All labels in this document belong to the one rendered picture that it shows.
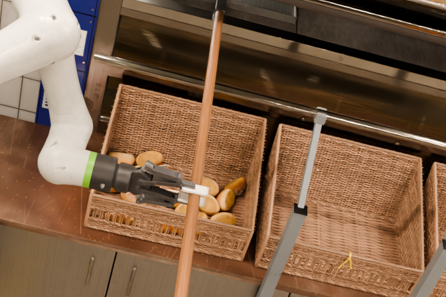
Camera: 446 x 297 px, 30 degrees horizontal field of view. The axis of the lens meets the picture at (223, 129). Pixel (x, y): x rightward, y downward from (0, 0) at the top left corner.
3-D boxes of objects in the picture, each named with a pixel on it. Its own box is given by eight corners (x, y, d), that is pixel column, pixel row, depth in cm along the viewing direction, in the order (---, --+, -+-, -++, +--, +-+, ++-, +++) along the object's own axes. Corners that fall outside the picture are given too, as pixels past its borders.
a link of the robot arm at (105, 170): (85, 197, 209) (91, 171, 203) (95, 168, 218) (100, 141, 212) (109, 203, 209) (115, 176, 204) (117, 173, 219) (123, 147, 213)
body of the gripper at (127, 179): (121, 154, 211) (156, 162, 212) (115, 178, 216) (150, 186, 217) (115, 173, 205) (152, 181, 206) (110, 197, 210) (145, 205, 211)
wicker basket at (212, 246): (105, 138, 315) (117, 80, 298) (249, 172, 320) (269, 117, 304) (80, 228, 276) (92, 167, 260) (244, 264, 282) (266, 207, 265)
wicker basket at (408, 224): (257, 175, 320) (277, 120, 303) (396, 208, 325) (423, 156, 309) (252, 268, 281) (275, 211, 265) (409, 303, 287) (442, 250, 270)
